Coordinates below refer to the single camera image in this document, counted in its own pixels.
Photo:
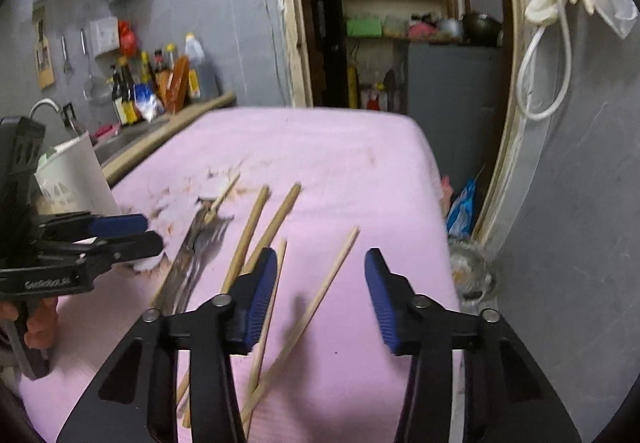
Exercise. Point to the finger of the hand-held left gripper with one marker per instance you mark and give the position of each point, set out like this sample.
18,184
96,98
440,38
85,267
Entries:
120,224
130,249

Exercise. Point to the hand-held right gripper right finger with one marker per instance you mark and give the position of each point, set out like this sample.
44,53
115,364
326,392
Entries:
382,303

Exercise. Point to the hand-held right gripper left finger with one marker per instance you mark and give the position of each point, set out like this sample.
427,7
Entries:
260,293

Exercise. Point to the white plastic utensil holder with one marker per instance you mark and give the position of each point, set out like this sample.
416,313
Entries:
75,173

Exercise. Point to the thin light wooden chopstick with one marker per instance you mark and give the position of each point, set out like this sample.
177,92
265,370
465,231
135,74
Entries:
257,368
324,283
225,193

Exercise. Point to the metal spoon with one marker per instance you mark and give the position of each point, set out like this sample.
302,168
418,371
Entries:
197,243

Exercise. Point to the thick brown wooden chopstick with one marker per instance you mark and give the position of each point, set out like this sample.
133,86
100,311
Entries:
251,223
281,213

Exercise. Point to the person's left hand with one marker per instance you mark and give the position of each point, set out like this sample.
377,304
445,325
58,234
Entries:
42,323

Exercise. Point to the steel faucet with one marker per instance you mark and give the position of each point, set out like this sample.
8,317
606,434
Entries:
40,104

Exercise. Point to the steel sink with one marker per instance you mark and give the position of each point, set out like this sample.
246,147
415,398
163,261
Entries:
125,138

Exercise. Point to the glass jar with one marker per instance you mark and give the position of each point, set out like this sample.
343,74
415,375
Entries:
472,273

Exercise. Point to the pink soap dish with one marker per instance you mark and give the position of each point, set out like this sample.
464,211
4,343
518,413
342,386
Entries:
106,129

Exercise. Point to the hanging mesh strainer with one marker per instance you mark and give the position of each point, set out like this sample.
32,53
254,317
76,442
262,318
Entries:
95,88

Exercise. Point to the wooden cutting board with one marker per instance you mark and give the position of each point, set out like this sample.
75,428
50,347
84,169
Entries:
44,58

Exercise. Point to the blue snack bag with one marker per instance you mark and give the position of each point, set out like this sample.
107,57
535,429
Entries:
462,210

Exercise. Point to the hanging metal peeler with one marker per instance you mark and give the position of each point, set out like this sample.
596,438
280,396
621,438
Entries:
66,58

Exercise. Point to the white and blue salt bag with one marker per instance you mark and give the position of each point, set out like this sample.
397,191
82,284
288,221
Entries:
147,103

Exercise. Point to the row of sauce bottles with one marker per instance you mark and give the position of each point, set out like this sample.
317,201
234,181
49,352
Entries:
131,93

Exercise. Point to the pink towel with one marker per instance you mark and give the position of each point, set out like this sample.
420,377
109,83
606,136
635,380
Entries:
325,163

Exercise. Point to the red seasoning packet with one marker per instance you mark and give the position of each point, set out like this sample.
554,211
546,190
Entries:
177,85

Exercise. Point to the red plastic bag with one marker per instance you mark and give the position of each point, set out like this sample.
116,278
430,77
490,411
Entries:
128,38

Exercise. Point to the large oil jug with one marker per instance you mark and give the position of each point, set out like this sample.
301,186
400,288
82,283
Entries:
194,58

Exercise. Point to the grey cabinet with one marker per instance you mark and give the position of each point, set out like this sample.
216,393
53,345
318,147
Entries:
450,98

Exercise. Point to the pink red cloth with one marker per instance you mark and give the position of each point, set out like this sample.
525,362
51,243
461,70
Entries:
422,30

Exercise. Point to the steel pot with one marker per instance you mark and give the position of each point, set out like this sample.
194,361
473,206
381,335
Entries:
449,28

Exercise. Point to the black wok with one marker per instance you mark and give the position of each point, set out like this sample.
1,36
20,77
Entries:
480,28

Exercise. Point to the small white wall basket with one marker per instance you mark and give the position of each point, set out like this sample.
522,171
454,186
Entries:
104,35

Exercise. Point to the wooden door frame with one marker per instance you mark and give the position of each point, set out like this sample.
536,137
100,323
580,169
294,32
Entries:
292,23

